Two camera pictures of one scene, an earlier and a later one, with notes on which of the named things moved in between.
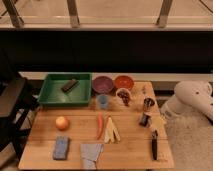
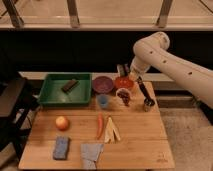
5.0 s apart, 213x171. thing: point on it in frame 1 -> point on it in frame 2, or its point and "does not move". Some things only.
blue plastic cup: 103,100 does not move
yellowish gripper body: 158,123 -> 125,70
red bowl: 123,81 does not move
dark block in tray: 68,86 does not move
